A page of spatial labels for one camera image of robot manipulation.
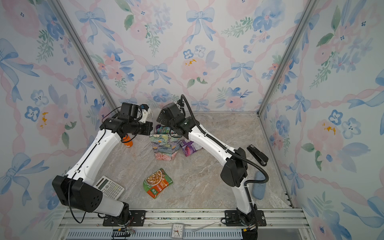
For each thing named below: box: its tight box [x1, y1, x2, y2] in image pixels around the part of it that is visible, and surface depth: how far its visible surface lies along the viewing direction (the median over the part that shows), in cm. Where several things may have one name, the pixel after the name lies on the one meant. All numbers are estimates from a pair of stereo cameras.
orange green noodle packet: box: [143, 168, 173, 199], surface depth 86 cm
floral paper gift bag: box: [149, 134, 182, 161], surface depth 83 cm
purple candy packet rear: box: [179, 139, 203, 157], surface depth 100 cm
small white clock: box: [171, 223, 184, 240], surface depth 70 cm
